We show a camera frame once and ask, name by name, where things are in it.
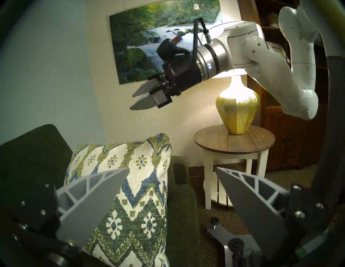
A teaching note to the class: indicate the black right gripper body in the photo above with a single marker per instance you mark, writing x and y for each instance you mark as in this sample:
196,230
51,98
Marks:
183,75

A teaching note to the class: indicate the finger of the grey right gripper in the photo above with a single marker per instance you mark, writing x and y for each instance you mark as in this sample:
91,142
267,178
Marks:
151,101
148,86

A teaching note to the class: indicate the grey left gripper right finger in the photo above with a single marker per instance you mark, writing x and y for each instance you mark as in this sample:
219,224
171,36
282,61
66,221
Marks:
256,210

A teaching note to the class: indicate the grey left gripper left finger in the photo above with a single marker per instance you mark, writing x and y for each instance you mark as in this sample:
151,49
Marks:
89,201

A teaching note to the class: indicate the green blue patterned throw pillow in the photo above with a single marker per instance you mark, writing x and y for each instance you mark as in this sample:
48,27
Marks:
137,188

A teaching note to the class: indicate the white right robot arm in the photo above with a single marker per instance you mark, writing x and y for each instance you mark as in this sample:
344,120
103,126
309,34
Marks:
269,64

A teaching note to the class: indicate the dark green fabric sofa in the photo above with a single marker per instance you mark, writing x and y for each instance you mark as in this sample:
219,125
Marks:
32,150

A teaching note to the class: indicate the black base knob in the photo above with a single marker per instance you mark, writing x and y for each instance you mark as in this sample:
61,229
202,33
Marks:
214,222
236,245

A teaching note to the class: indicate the grey robot mobile base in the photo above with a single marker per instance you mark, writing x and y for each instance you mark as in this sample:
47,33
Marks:
223,236

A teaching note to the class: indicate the waterfall forest landscape painting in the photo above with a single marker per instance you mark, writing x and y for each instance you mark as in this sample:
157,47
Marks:
140,40

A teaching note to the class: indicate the cream lamp shade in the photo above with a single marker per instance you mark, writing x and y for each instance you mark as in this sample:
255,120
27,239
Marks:
231,73

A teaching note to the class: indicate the yellow speckled lamp base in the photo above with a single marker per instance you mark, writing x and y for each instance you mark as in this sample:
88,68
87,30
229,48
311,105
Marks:
237,110

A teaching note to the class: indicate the brown wooden cabinet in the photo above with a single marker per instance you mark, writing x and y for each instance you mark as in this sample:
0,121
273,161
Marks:
285,145

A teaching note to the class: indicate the round wooden side table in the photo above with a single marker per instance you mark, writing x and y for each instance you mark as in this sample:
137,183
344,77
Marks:
234,140

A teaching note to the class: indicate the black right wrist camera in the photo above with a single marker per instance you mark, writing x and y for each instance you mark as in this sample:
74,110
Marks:
169,49

